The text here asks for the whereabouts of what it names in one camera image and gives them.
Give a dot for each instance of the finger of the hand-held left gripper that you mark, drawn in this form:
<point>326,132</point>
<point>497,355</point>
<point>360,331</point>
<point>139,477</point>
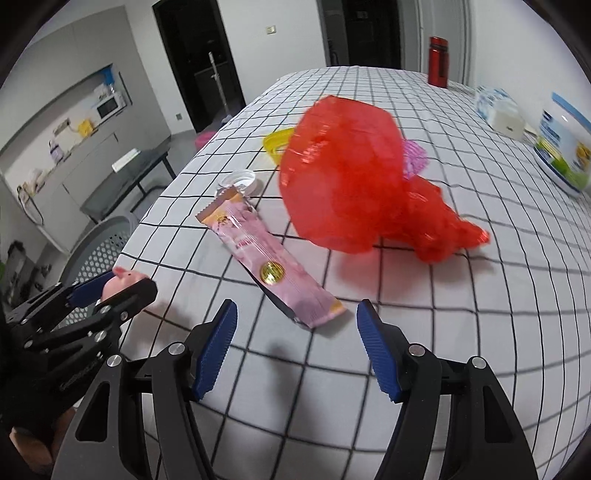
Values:
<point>134,295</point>
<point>87,290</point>

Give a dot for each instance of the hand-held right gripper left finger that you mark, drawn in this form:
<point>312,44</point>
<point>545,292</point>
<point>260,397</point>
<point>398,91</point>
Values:
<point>217,350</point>

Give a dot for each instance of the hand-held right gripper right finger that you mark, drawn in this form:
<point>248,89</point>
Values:
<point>376,350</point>

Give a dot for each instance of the pink pig toy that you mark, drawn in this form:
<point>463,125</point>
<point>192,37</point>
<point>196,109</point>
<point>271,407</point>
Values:
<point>121,279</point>

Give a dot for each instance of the grey perforated basket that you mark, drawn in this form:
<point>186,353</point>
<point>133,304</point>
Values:
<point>99,249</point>

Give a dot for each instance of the pink snack wrapper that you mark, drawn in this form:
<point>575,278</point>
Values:
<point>258,249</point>

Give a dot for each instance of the red plastic bag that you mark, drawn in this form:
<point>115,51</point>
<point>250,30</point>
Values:
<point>341,175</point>

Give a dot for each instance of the person's left hand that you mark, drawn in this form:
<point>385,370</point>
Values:
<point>30,445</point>

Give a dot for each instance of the black white checked tablecloth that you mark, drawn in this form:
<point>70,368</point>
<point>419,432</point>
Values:
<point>461,323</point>

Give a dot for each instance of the dark glass side table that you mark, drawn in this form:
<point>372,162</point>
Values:
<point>124,182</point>

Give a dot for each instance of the white flat box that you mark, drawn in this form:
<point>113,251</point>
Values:
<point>127,158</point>

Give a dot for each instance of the small yellow box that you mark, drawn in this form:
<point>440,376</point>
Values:
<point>85,128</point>

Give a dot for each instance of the pink plastic stool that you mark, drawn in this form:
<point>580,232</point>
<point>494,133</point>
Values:
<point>206,138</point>

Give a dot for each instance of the white microwave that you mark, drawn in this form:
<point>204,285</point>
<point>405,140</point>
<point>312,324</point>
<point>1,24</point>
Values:
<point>110,107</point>

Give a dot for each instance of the pink translucent object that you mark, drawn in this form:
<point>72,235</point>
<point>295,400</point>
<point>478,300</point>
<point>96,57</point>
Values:
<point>414,159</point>

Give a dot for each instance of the blue white tissue pack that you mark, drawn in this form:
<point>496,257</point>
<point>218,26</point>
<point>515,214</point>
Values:
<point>501,110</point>

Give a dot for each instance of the white tub with blue label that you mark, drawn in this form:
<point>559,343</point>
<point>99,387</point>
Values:
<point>563,143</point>

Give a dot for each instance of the red thermos bottle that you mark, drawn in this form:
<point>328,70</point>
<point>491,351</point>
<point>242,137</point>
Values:
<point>438,60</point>

